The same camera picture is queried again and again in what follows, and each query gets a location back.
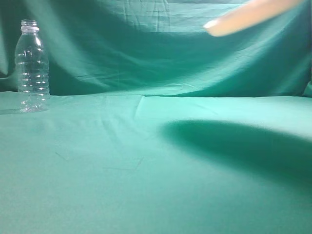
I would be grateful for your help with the cream plastic plate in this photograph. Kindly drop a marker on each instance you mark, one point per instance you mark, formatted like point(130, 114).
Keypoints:
point(248, 15)

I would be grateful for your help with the clear plastic bottle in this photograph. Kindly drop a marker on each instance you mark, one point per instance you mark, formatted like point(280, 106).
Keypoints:
point(32, 68)

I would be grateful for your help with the green cloth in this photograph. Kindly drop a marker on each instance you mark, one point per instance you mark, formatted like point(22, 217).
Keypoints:
point(153, 126)

